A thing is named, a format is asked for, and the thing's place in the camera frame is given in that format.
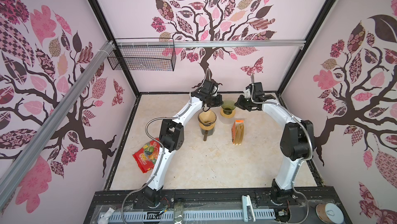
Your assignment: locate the red snack bag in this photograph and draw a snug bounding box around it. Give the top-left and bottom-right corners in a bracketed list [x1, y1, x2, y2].
[133, 138, 161, 173]

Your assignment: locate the aluminium rail back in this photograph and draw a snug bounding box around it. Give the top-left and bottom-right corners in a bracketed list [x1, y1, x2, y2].
[116, 40, 306, 48]

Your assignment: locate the wooden ring dripper holder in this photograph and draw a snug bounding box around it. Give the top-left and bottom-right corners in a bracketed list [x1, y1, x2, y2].
[199, 122, 215, 131]

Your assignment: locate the translucent plastic cup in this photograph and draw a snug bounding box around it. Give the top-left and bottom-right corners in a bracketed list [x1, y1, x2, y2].
[219, 115, 235, 125]

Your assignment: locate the brown paper coffee filter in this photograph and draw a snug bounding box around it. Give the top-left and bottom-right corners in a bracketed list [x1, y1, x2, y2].
[199, 109, 217, 125]

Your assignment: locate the aluminium rail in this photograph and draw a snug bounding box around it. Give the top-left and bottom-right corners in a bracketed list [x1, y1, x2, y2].
[116, 40, 306, 48]
[1, 41, 115, 207]

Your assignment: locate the white slotted cable duct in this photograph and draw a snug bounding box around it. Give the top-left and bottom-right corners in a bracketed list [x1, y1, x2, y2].
[98, 209, 277, 224]

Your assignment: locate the green ribbed glass dripper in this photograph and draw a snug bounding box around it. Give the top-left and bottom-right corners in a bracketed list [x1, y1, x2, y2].
[221, 100, 236, 110]

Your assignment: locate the white stapler tool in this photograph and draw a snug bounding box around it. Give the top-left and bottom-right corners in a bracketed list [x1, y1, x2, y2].
[242, 195, 256, 223]

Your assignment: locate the orange coffee filter pack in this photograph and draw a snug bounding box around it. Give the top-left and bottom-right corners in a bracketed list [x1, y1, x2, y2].
[232, 120, 245, 145]

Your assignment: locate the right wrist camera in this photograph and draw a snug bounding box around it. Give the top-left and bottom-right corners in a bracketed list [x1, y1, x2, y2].
[244, 88, 251, 99]

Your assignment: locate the aluminium rail left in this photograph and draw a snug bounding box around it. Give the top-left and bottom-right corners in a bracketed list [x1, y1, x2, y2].
[1, 41, 115, 207]

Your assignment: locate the brown tape roll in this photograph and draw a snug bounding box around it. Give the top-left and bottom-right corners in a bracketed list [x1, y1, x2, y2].
[315, 203, 344, 224]

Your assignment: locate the black wire basket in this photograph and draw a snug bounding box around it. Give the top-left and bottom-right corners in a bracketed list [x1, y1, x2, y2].
[108, 38, 176, 72]

